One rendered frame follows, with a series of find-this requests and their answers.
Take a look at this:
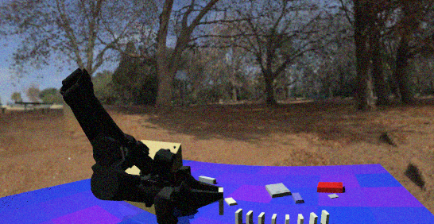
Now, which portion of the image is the red rectangular block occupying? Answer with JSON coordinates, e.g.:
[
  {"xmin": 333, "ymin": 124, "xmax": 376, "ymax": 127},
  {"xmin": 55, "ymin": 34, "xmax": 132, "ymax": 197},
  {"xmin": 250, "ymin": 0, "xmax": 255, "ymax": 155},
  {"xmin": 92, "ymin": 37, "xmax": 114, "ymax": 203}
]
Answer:
[{"xmin": 317, "ymin": 182, "xmax": 343, "ymax": 193}]

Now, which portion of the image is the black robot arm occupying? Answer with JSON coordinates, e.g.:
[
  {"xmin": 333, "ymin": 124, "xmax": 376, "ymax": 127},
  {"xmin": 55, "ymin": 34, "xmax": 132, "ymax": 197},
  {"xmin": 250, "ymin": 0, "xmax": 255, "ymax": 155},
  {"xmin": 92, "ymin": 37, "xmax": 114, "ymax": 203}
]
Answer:
[{"xmin": 60, "ymin": 68, "xmax": 176, "ymax": 203}]

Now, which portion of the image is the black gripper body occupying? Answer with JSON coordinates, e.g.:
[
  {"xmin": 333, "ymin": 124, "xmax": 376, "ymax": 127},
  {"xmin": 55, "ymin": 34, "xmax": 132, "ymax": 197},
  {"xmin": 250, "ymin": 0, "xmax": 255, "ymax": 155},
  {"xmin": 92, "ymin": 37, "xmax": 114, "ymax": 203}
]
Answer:
[{"xmin": 138, "ymin": 166, "xmax": 191, "ymax": 224}]

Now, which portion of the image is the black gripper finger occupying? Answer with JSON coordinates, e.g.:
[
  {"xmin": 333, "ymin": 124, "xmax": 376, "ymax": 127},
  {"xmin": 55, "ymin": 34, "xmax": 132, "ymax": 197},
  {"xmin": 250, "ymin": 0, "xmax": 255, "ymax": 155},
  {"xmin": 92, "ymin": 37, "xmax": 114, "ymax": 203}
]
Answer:
[
  {"xmin": 186, "ymin": 172, "xmax": 220, "ymax": 191},
  {"xmin": 179, "ymin": 181, "xmax": 223, "ymax": 216}
]

